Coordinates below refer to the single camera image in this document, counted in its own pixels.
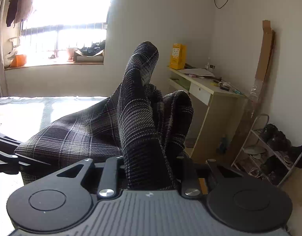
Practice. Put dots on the dark cloth in box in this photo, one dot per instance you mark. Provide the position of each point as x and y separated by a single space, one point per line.
92 54

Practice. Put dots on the window security bars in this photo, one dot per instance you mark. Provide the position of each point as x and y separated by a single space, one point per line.
55 41

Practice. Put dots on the yellow box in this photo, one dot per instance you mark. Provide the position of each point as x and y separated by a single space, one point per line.
178 56

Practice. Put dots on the white low shelf unit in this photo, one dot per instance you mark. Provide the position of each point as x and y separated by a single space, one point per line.
216 117

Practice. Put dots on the long cardboard strip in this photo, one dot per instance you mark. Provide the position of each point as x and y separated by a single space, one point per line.
254 100

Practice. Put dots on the metal shoe rack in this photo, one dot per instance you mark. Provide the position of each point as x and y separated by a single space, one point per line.
267 154

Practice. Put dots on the dark plaid flannel pants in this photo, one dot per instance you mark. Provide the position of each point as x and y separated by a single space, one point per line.
139 123

